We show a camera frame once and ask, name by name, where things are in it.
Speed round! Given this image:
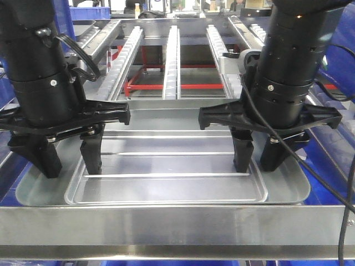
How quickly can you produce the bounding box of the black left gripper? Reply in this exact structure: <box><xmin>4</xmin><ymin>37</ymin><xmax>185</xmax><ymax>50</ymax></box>
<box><xmin>1</xmin><ymin>100</ymin><xmax>130</xmax><ymax>178</ymax></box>

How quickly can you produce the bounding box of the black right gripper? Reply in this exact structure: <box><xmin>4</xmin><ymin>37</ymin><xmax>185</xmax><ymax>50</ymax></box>
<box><xmin>199</xmin><ymin>100</ymin><xmax>342</xmax><ymax>173</ymax></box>

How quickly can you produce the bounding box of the small silver tray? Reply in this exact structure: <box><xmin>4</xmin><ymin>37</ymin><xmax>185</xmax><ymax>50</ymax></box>
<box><xmin>64</xmin><ymin>130</ymin><xmax>268</xmax><ymax>206</ymax></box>

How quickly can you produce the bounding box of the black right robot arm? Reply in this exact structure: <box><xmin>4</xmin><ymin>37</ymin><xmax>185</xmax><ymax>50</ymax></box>
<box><xmin>199</xmin><ymin>1</ymin><xmax>347</xmax><ymax>173</ymax></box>

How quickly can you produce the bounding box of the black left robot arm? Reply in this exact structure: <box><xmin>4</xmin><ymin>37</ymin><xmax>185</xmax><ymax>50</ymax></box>
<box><xmin>1</xmin><ymin>1</ymin><xmax>130</xmax><ymax>178</ymax></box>

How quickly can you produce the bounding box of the large silver tray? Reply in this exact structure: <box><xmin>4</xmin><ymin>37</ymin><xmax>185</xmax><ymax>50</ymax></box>
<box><xmin>15</xmin><ymin>107</ymin><xmax>311</xmax><ymax>206</ymax></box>

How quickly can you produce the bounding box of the left white roller track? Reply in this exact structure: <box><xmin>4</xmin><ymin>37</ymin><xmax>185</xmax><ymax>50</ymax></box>
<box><xmin>94</xmin><ymin>26</ymin><xmax>143</xmax><ymax>101</ymax></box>

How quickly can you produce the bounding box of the right white roller track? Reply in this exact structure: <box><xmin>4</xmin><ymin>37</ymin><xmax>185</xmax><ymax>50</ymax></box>
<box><xmin>206</xmin><ymin>24</ymin><xmax>242</xmax><ymax>99</ymax></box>

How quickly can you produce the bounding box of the front steel rack bar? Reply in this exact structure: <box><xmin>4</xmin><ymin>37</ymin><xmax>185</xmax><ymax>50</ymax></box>
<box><xmin>1</xmin><ymin>205</ymin><xmax>343</xmax><ymax>260</ymax></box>

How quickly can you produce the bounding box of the middle white roller track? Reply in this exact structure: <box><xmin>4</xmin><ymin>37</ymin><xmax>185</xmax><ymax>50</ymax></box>
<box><xmin>162</xmin><ymin>25</ymin><xmax>181</xmax><ymax>100</ymax></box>

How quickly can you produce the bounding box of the blue bin upper right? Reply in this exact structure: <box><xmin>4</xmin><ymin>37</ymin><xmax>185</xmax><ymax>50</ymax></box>
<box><xmin>319</xmin><ymin>2</ymin><xmax>354</xmax><ymax>96</ymax></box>

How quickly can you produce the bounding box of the blue bin upper left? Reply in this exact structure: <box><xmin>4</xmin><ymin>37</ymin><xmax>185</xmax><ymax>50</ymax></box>
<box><xmin>52</xmin><ymin>0</ymin><xmax>75</xmax><ymax>40</ymax></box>

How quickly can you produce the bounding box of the blue crate background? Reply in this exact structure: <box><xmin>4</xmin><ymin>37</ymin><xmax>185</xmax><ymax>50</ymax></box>
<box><xmin>70</xmin><ymin>7</ymin><xmax>110</xmax><ymax>20</ymax></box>

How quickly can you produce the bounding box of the rear steel cross bar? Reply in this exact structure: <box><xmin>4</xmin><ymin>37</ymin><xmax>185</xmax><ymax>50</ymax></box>
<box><xmin>117</xmin><ymin>17</ymin><xmax>232</xmax><ymax>39</ymax></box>

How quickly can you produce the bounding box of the red metal cart frame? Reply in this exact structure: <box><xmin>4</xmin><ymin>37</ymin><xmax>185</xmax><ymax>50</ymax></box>
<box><xmin>120</xmin><ymin>45</ymin><xmax>225</xmax><ymax>98</ymax></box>

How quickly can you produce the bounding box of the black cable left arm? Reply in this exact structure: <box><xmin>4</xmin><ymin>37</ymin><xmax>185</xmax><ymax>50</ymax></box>
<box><xmin>240</xmin><ymin>52</ymin><xmax>355</xmax><ymax>266</ymax></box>

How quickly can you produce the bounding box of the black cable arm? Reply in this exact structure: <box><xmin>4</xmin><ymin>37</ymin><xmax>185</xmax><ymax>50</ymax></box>
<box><xmin>240</xmin><ymin>52</ymin><xmax>355</xmax><ymax>266</ymax></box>
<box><xmin>35</xmin><ymin>27</ymin><xmax>101</xmax><ymax>82</ymax></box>

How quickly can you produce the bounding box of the right steel divider rail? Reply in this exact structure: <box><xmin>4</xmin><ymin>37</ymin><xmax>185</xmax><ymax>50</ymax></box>
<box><xmin>227</xmin><ymin>16</ymin><xmax>263</xmax><ymax>50</ymax></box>

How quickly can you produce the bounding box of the steel divider rail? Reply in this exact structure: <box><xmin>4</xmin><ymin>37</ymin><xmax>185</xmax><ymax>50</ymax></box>
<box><xmin>227</xmin><ymin>16</ymin><xmax>263</xmax><ymax>50</ymax></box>
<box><xmin>83</xmin><ymin>20</ymin><xmax>120</xmax><ymax>78</ymax></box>

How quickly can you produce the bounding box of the left steel divider rail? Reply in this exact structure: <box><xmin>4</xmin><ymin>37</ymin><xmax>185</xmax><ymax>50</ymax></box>
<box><xmin>83</xmin><ymin>20</ymin><xmax>120</xmax><ymax>78</ymax></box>

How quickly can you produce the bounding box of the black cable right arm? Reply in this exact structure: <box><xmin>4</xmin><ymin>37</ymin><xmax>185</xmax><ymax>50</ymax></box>
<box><xmin>35</xmin><ymin>27</ymin><xmax>101</xmax><ymax>82</ymax></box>

